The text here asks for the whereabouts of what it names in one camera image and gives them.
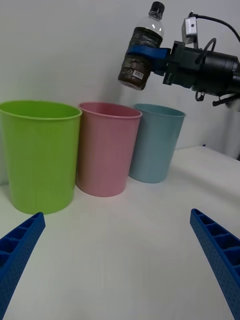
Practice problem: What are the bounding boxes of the pale blue plastic bin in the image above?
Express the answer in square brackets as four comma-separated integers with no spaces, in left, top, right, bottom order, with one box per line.
[128,103,187,184]

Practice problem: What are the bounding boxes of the black camera cable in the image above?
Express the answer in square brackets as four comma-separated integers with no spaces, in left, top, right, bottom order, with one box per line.
[188,11,240,43]

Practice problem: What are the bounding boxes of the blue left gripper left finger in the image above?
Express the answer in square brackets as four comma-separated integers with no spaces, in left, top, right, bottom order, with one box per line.
[0,211,46,318]

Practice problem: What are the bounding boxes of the green plastic bin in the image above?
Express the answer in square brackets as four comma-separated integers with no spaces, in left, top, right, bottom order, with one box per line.
[0,99,83,215]

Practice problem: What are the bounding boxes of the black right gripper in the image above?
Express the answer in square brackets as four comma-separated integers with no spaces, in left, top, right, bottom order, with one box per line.
[126,41,206,89]

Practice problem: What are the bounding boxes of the pink plastic bin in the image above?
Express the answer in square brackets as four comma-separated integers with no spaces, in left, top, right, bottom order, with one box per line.
[75,101,143,198]

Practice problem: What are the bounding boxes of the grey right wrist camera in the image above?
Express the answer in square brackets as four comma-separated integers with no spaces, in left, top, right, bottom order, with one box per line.
[181,16,200,50]

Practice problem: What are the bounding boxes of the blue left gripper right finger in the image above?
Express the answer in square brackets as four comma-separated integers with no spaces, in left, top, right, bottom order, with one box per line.
[189,208,240,320]

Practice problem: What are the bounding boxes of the dark plastic bottle black cap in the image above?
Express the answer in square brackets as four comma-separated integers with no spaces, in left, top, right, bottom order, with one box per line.
[117,1,166,91]

